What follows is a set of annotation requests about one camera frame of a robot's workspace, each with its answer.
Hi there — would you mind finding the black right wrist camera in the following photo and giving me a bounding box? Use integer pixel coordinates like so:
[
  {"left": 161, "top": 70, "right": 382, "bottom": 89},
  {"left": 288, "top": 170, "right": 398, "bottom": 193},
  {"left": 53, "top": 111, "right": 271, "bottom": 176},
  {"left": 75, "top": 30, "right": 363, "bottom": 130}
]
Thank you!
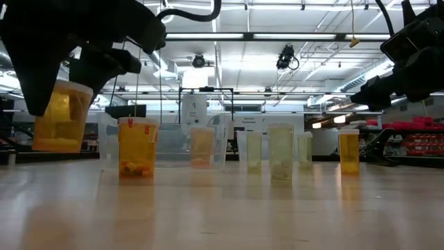
[{"left": 379, "top": 30, "right": 420, "bottom": 64}]

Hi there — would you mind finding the small pale yellow pill bottle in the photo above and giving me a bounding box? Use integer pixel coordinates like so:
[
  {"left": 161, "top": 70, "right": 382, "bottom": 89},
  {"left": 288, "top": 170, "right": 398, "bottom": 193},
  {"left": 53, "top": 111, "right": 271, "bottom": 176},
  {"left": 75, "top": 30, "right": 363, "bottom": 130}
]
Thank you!
[
  {"left": 246, "top": 131, "right": 264, "bottom": 176},
  {"left": 297, "top": 131, "right": 314, "bottom": 172},
  {"left": 267, "top": 122, "right": 296, "bottom": 183}
]

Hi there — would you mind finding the shelf with red bins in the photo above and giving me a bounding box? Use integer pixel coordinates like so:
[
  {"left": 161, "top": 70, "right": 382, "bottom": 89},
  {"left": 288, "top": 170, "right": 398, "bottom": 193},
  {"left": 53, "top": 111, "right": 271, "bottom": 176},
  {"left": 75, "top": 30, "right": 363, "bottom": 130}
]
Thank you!
[{"left": 360, "top": 116, "right": 444, "bottom": 166}]

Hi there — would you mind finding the black camera with cable loop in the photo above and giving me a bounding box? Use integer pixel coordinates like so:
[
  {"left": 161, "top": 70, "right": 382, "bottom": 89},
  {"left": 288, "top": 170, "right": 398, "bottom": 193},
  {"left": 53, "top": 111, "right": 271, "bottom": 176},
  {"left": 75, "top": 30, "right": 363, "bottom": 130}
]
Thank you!
[{"left": 275, "top": 44, "right": 300, "bottom": 72}]

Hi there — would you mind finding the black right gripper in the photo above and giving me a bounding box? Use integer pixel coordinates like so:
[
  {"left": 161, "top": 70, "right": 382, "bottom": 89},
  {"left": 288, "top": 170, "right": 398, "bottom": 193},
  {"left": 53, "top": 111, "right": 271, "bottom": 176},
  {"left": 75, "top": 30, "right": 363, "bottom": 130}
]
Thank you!
[{"left": 350, "top": 0, "right": 444, "bottom": 113}]

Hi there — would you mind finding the black monitor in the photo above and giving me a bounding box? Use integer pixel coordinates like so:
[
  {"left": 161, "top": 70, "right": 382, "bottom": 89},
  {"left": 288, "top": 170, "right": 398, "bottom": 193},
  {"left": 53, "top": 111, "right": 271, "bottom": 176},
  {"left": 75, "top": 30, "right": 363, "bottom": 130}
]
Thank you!
[{"left": 104, "top": 104, "right": 147, "bottom": 120}]

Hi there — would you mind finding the black dome camera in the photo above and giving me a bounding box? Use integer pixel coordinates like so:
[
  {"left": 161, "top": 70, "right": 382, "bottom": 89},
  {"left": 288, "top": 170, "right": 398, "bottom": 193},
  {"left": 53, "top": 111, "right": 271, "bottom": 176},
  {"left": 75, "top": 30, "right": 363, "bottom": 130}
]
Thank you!
[{"left": 191, "top": 53, "right": 207, "bottom": 69}]

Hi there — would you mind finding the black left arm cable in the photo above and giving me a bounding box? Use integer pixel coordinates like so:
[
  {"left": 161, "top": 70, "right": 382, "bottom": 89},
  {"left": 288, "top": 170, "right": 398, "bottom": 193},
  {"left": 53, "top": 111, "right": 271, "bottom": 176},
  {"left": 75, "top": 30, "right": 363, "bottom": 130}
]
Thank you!
[{"left": 157, "top": 0, "right": 223, "bottom": 23}]

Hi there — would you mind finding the clear plastic bin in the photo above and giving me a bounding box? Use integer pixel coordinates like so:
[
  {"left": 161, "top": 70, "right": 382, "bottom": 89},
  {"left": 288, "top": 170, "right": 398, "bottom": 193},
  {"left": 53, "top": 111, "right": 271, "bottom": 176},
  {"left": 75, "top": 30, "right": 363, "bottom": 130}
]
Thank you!
[
  {"left": 98, "top": 112, "right": 232, "bottom": 172},
  {"left": 237, "top": 128, "right": 313, "bottom": 163}
]

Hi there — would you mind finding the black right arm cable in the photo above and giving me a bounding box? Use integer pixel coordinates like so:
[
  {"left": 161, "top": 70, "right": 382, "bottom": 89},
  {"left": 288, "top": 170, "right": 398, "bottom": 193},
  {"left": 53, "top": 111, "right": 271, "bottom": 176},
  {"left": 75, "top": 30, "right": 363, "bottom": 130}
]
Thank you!
[{"left": 374, "top": 0, "right": 396, "bottom": 36}]

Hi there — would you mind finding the small orange pill bottle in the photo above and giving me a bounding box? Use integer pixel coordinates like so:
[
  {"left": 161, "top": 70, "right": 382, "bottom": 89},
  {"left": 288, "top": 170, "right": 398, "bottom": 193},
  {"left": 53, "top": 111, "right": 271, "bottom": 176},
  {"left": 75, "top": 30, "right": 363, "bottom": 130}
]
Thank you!
[{"left": 338, "top": 128, "right": 361, "bottom": 176}]

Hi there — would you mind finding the white equipment sign board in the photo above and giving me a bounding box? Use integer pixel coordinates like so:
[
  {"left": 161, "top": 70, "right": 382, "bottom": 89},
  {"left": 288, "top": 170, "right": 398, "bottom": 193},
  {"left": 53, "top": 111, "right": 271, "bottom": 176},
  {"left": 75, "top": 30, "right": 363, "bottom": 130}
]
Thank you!
[{"left": 234, "top": 113, "right": 306, "bottom": 133}]

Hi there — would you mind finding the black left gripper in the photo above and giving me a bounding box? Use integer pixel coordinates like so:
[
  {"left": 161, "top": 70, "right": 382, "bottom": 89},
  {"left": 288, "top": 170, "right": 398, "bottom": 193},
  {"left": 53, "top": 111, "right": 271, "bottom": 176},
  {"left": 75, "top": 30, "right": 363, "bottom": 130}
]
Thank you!
[{"left": 0, "top": 0, "right": 168, "bottom": 118}]

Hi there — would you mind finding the black rail with light strips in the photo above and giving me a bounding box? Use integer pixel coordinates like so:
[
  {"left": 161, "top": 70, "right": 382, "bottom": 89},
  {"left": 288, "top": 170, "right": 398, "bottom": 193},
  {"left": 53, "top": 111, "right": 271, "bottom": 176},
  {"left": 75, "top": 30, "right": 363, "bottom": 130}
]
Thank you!
[{"left": 165, "top": 32, "right": 391, "bottom": 43}]

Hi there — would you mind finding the white paper sign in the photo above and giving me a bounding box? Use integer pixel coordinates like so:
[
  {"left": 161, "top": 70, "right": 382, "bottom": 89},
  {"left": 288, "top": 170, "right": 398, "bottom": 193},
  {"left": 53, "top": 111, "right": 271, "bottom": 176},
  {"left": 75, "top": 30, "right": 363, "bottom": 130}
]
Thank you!
[{"left": 181, "top": 94, "right": 208, "bottom": 128}]

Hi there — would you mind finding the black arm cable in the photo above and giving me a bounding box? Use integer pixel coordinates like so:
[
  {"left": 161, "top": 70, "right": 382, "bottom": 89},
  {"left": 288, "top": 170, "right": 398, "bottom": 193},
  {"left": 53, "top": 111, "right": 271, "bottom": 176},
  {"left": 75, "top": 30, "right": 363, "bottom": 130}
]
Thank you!
[
  {"left": 374, "top": 0, "right": 396, "bottom": 36},
  {"left": 157, "top": 0, "right": 223, "bottom": 23}
]

